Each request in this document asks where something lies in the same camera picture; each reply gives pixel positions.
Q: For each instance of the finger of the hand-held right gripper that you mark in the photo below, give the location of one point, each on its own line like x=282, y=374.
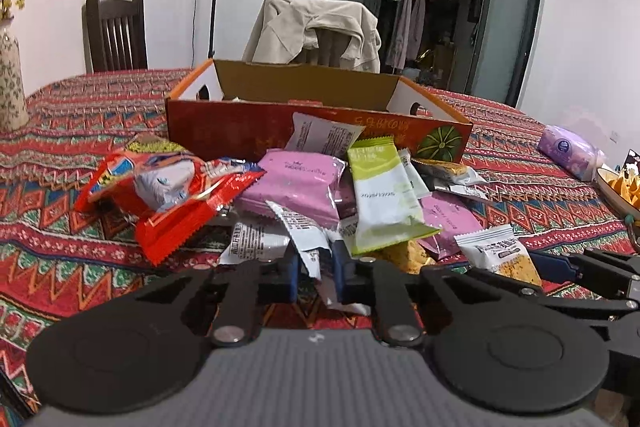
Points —
x=575, y=302
x=550, y=266

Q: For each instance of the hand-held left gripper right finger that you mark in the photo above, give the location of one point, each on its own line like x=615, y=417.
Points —
x=342, y=279

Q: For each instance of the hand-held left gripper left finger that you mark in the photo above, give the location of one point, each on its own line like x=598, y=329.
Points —
x=291, y=274

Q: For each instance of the white and gold crisp packet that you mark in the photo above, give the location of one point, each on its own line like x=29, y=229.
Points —
x=500, y=252

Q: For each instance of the green snack packet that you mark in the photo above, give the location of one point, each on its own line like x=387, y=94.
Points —
x=380, y=202

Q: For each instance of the pink snack packet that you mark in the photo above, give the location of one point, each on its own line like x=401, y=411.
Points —
x=450, y=217
x=290, y=187

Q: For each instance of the red snack packet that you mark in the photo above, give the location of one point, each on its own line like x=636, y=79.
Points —
x=165, y=227

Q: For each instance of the orange cardboard box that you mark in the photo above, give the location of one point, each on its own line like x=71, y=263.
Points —
x=240, y=127

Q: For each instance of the yellow snack packet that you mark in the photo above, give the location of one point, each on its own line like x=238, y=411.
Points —
x=405, y=257

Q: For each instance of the white bowl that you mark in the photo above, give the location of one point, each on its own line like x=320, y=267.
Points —
x=612, y=197

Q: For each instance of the yellow chips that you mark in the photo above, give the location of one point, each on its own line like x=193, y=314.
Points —
x=627, y=184

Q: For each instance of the purple tissue pack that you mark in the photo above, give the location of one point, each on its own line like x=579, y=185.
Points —
x=570, y=152

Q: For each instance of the brown snack packet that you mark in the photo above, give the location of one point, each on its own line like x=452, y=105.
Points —
x=155, y=146

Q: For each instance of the jacket-covered chair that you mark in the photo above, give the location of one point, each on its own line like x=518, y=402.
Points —
x=325, y=52

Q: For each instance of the beige jacket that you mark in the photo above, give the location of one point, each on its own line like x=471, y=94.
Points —
x=290, y=22

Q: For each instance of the grey-pink hanging clothes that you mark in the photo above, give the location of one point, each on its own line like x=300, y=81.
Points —
x=402, y=32

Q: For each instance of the frosted glass sliding door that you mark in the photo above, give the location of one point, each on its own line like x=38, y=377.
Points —
x=510, y=7

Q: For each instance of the dark wooden chair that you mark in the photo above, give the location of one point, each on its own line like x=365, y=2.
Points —
x=92, y=37

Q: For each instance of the floral ceramic vase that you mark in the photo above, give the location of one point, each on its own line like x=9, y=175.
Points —
x=10, y=82

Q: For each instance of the white wall socket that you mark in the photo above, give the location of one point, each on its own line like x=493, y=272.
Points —
x=614, y=137

